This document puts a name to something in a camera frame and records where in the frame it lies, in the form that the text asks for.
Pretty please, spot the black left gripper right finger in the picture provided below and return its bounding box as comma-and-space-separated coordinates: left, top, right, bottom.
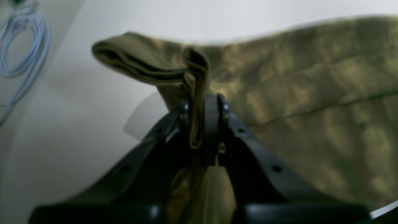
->
202, 94, 372, 224

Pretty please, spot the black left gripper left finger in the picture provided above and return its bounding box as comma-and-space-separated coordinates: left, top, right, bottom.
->
30, 100, 191, 224

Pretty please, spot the camouflage t-shirt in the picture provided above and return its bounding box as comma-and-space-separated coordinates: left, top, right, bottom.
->
91, 15, 398, 211

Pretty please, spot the white coiled cable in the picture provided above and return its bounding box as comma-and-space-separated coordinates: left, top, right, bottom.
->
0, 0, 52, 125

